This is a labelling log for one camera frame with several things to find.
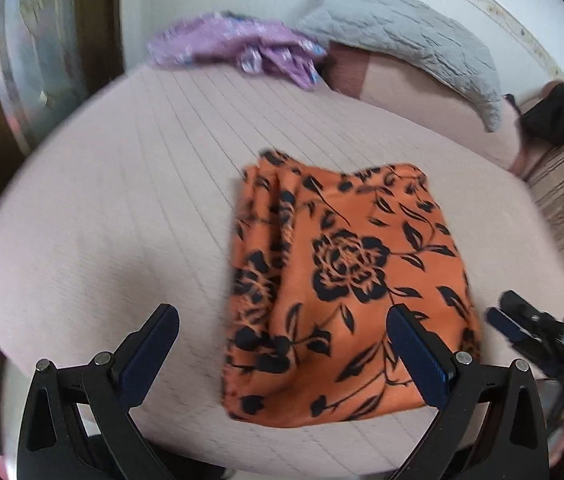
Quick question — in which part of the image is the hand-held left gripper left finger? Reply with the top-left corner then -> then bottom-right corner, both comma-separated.
16,303 -> 181,480

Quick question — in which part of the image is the black cloth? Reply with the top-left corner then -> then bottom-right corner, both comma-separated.
504,82 -> 564,145

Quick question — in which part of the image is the grey quilted pillow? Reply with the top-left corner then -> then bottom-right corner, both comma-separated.
296,0 -> 504,133

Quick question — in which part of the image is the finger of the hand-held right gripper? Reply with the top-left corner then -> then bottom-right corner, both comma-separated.
486,307 -> 552,356
498,290 -> 564,333

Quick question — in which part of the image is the long pink pillow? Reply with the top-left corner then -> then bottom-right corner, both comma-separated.
329,42 -> 525,173

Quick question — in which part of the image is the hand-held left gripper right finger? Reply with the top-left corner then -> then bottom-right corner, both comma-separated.
386,304 -> 548,480

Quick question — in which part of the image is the purple printed cloth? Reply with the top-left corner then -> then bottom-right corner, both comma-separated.
146,11 -> 329,92

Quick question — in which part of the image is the wooden wardrobe with mirror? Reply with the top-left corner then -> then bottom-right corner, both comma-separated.
0,0 -> 130,271

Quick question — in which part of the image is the orange black floral garment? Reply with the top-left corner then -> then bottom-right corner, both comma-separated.
221,148 -> 483,427

